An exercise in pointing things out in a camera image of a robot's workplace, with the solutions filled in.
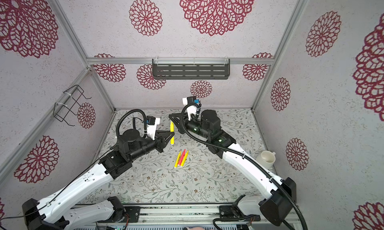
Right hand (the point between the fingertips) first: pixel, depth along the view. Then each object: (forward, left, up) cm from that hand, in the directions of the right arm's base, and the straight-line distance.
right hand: (170, 113), depth 62 cm
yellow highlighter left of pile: (-1, +1, -40) cm, 40 cm away
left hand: (-4, 0, -10) cm, 11 cm away
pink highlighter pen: (+1, -1, -41) cm, 41 cm away
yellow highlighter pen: (-4, 0, -7) cm, 8 cm away
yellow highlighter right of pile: (0, -3, -40) cm, 40 cm away
